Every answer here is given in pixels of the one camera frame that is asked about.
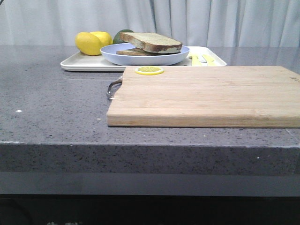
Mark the rear yellow lemon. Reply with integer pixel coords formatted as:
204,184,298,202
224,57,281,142
91,31,113,47

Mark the light blue plate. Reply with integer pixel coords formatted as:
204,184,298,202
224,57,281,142
101,43,190,66

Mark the white curtain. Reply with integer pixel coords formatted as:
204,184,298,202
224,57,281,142
0,0,300,47

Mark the bread slice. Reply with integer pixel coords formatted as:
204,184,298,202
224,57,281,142
120,32,182,54
115,48,180,56

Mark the metal cutting board handle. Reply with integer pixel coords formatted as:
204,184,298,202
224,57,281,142
106,78,122,100

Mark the yellow plastic fork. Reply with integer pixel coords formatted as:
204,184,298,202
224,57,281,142
189,54,202,67

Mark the yellow lemon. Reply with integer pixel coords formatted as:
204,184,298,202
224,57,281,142
91,31,113,47
75,32,102,56

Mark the yellow plastic knife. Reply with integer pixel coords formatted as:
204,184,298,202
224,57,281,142
202,54,216,66

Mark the wooden cutting board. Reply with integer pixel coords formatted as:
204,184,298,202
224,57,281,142
107,66,300,128

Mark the white serving tray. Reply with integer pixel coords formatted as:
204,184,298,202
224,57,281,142
60,46,227,72

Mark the front yellow lemon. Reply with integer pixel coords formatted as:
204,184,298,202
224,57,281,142
75,32,102,56

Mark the green lime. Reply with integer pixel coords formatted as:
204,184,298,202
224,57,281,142
112,29,134,44

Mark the lemon slice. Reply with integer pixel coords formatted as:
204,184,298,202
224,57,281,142
135,66,164,75

